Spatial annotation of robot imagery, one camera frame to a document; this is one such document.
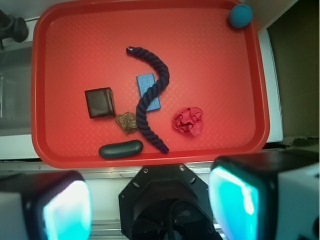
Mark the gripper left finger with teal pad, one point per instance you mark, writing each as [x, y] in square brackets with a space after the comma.
[45, 206]

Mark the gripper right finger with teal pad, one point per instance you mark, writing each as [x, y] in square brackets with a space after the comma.
[269, 195]

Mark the crumpled red paper ball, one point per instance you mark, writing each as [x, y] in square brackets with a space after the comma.
[189, 120]

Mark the blue textured ball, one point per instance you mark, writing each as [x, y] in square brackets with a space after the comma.
[240, 16]

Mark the dark green oblong capsule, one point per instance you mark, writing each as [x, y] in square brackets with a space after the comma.
[121, 149]

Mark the brown crumpled wrapper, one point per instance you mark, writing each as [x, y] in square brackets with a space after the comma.
[127, 122]

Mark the dark brown square box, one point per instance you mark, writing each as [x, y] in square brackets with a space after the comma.
[100, 103]

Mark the red plastic tray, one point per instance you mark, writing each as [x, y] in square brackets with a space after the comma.
[81, 45]

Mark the blue rectangular block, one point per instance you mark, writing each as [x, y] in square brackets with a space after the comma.
[144, 82]

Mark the black knob clamp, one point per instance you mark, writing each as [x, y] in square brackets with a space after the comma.
[12, 27]

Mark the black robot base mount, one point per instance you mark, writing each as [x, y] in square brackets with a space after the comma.
[166, 202]

